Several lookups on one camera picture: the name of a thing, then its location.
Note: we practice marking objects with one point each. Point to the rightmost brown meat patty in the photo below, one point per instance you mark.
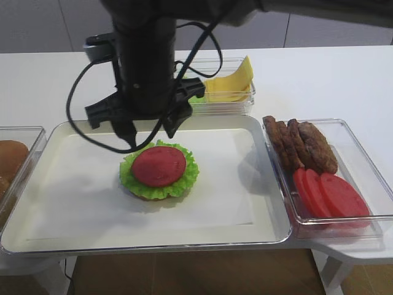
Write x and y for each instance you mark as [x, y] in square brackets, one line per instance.
[319, 149]

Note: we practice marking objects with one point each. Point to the clear lettuce and cheese container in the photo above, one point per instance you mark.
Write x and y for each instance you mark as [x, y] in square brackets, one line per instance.
[209, 68]

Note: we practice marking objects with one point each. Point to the yellow cheese slices flat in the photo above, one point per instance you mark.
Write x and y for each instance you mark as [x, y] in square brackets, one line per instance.
[215, 91]

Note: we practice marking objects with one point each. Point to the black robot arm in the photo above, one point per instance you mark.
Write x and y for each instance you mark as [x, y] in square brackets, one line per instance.
[208, 14]

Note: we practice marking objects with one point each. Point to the white serving tray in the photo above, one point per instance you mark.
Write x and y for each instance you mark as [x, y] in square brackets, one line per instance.
[270, 223]

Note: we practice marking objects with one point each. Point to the brown bun top upper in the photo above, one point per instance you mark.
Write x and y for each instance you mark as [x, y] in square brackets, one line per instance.
[13, 155]

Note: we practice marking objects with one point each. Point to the brown meat patty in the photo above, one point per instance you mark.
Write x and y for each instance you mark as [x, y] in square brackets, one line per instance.
[300, 147]
[276, 141]
[294, 160]
[319, 149]

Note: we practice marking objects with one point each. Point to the bottom bun half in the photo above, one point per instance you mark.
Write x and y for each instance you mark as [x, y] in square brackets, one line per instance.
[151, 199]

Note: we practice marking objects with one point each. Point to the leftmost brown meat patty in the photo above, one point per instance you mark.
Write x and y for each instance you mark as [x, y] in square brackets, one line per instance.
[276, 141]

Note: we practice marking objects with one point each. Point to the clear meat and tomato container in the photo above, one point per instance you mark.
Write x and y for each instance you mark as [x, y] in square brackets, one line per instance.
[355, 167]

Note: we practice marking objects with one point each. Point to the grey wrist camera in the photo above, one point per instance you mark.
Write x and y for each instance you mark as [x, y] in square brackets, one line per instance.
[101, 48]

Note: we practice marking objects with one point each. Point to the green lettuce leaves in container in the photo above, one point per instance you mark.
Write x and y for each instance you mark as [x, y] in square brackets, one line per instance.
[196, 100]

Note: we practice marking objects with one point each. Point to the upright yellow cheese slice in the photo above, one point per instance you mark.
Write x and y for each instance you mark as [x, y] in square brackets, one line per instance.
[241, 78]

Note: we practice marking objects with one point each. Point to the red tomato slice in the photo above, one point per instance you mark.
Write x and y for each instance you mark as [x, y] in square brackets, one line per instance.
[307, 199]
[340, 198]
[159, 166]
[311, 183]

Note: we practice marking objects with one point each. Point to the green lettuce leaf on bun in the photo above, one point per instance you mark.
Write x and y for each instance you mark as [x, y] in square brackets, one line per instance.
[176, 189]

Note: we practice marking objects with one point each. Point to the clear bun container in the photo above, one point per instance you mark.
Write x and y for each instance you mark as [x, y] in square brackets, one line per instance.
[34, 138]

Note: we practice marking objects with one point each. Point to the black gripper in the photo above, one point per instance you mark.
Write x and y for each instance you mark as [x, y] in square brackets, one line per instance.
[146, 86]

